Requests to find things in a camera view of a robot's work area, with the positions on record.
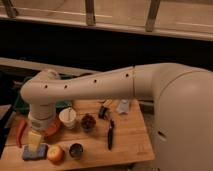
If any blue sponge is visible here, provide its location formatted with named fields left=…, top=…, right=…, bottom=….
left=22, top=144, right=48, bottom=161

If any white cup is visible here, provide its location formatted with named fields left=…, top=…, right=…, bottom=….
left=59, top=107, right=77, bottom=129

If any green plastic tray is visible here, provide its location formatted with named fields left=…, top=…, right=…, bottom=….
left=13, top=95, right=72, bottom=115

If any wooden cutting board table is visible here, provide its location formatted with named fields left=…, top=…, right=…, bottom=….
left=0, top=100, right=154, bottom=171

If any wooden spoon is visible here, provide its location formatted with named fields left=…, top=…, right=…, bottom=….
left=102, top=99, right=113, bottom=107

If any small metal cup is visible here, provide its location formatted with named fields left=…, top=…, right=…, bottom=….
left=69, top=143, right=84, bottom=159

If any red chili pepper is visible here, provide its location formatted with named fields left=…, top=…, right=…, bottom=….
left=16, top=119, right=27, bottom=148

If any orange bowl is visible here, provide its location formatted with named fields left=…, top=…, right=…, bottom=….
left=44, top=116, right=61, bottom=137

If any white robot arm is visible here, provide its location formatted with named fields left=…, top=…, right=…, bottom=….
left=21, top=63, right=213, bottom=171

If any small black object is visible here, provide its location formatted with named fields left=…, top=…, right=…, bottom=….
left=98, top=106, right=109, bottom=119

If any red yellow apple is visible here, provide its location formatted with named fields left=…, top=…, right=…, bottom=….
left=47, top=145, right=64, bottom=163

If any black handled knife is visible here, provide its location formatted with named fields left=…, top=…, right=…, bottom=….
left=107, top=120, right=114, bottom=150

